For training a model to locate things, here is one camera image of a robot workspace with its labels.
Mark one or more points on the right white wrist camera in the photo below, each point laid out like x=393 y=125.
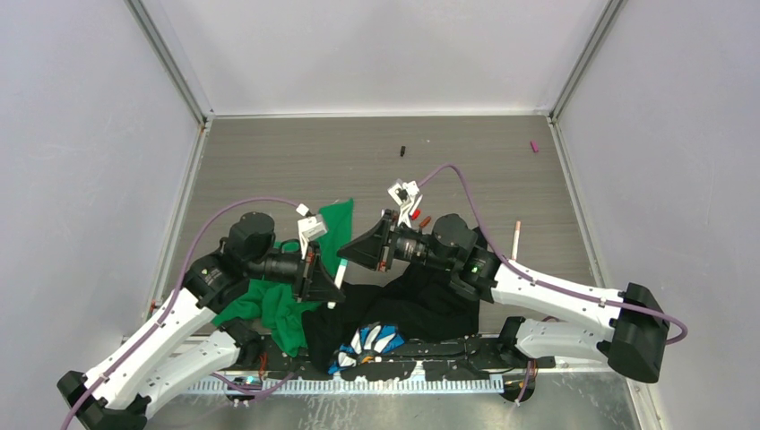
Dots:
x=408 y=197

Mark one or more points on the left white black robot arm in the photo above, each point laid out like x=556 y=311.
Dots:
x=211 y=283

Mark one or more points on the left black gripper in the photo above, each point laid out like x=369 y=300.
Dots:
x=315 y=282

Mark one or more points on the aluminium front rail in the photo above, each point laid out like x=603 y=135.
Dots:
x=315 y=386

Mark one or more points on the green cloth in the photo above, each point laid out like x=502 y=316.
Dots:
x=272 y=303

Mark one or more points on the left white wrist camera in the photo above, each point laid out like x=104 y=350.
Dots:
x=311 y=226

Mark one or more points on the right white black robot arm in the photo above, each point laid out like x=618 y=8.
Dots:
x=625 y=329

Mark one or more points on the black cloth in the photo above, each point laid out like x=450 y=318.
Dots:
x=419 y=302

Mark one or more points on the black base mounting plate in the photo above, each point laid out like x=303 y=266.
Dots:
x=463 y=359

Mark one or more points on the white pen pink tip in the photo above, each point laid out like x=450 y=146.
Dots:
x=516 y=240

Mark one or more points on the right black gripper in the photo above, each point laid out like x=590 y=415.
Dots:
x=372 y=249

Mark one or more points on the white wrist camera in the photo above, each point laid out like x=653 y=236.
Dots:
x=311 y=226
x=408 y=197

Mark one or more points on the blue white patterned cloth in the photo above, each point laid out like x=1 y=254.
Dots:
x=366 y=344

